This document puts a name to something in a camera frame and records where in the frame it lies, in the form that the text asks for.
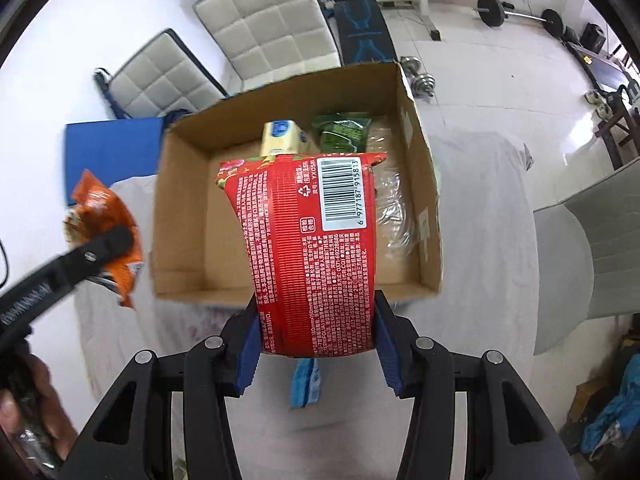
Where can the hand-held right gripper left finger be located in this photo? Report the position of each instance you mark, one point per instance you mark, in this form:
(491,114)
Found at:
(247,356)

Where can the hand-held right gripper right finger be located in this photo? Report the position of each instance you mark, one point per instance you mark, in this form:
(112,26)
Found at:
(388,356)

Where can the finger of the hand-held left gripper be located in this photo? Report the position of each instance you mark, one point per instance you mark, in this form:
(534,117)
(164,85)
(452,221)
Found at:
(102,248)

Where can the orange snack packet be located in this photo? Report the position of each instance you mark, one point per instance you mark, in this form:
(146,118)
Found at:
(102,207)

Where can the cardboard box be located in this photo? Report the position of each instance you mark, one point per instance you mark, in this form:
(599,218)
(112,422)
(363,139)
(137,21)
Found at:
(200,210)

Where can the red snack packet with barcode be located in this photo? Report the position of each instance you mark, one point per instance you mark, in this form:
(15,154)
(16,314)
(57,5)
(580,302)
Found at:
(310,255)

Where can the person's left hand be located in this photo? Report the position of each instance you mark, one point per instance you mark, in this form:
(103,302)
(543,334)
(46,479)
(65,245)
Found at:
(50,410)

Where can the small blue packet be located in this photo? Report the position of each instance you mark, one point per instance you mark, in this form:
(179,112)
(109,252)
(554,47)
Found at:
(305,385)

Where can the blue mat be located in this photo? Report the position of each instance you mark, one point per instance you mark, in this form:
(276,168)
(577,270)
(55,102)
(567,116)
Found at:
(110,155)

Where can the white tablecloth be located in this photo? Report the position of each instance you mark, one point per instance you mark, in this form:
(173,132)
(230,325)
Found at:
(480,240)

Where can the clear plastic bag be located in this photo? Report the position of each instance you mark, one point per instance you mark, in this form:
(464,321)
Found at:
(395,200)

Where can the white quilted cushion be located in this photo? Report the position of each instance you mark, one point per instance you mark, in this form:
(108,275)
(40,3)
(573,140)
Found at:
(272,20)
(155,77)

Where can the yellow packet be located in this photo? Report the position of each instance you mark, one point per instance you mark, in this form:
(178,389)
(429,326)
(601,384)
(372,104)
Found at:
(282,137)

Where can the green packet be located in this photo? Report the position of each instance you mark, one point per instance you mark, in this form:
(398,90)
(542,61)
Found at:
(345,132)

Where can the grey plastic chair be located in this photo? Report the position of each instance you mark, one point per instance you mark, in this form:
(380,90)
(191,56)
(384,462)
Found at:
(590,250)

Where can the blue cloth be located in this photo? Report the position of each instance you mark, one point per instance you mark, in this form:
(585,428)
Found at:
(615,410)

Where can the metal dumbbell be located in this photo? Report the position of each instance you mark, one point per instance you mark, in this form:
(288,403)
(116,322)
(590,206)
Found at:
(422,80)

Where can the black blue weight bench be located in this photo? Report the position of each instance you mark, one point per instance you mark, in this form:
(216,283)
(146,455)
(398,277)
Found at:
(364,30)

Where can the white weight rack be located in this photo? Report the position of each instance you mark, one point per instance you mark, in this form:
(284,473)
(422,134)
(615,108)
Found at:
(425,0)

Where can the black barbell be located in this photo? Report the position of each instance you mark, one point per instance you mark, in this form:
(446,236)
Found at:
(492,10)

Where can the black box speaker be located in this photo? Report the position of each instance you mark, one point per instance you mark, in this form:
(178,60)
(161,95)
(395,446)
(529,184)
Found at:
(595,36)

